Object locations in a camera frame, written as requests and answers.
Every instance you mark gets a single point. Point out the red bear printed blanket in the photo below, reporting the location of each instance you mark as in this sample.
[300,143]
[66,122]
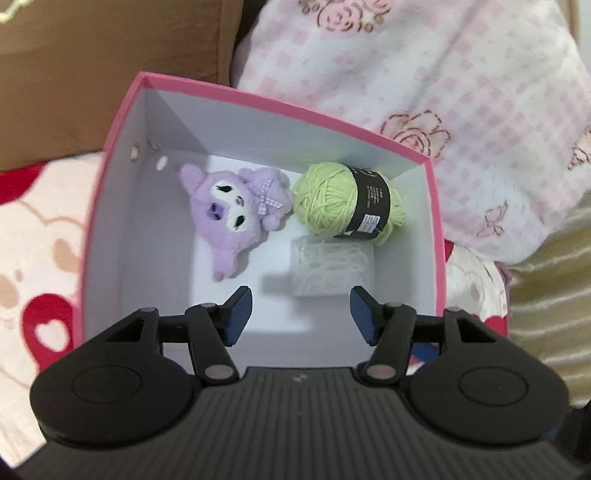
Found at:
[37,258]

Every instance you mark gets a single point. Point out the pink cardboard box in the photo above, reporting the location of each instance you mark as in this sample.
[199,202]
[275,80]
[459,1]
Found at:
[207,124]

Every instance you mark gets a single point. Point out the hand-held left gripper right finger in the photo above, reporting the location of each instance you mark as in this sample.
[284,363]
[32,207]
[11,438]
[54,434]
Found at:
[362,318]

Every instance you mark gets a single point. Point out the green yarn ball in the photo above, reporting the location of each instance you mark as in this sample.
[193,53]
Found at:
[318,198]

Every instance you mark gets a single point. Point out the purple plush toy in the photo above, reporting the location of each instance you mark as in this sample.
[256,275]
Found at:
[231,217]

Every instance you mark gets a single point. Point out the beige striped cloth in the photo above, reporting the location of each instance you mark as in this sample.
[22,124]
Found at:
[549,323]

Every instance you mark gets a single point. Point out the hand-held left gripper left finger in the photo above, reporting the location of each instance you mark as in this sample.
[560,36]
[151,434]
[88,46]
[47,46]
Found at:
[238,318]

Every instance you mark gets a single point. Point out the pink checked floral blanket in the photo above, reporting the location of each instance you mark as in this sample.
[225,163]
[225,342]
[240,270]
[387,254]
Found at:
[415,69]

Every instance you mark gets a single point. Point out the brown cushion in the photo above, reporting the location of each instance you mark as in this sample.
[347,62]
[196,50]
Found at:
[92,92]

